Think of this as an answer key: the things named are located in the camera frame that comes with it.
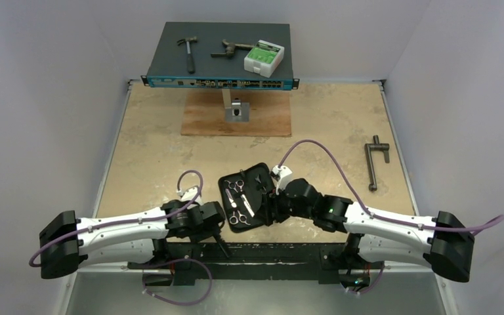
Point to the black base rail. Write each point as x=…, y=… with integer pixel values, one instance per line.
x=325, y=263

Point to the black comb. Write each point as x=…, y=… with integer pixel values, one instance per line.
x=223, y=245

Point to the black hair clip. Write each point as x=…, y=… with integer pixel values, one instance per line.
x=260, y=184

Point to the network switch rack unit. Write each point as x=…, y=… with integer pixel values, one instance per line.
x=168, y=66

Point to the rusty metal clamp tool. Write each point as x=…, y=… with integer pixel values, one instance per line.
x=230, y=49

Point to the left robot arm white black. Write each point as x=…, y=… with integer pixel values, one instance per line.
x=69, y=243

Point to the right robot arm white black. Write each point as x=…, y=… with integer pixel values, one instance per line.
x=441, y=243

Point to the white green plastic box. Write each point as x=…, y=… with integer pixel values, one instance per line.
x=263, y=58

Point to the claw hammer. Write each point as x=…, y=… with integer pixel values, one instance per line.
x=190, y=64

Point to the black zippered tool case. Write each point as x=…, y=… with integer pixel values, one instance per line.
x=259, y=201

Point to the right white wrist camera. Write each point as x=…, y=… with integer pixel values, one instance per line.
x=283, y=176

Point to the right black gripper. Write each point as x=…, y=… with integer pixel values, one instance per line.
x=271, y=207

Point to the wooden board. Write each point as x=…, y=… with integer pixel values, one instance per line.
x=270, y=114

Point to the silver scissors in case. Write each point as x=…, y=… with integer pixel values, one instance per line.
x=238, y=187

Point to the metal stand bracket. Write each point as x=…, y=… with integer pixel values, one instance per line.
x=235, y=110

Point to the silver thinning scissors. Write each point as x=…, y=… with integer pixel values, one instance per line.
x=237, y=217

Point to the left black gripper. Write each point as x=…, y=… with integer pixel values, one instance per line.
x=207, y=233

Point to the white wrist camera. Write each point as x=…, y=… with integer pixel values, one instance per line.
x=283, y=176
x=189, y=194

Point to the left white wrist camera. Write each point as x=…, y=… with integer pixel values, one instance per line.
x=189, y=194

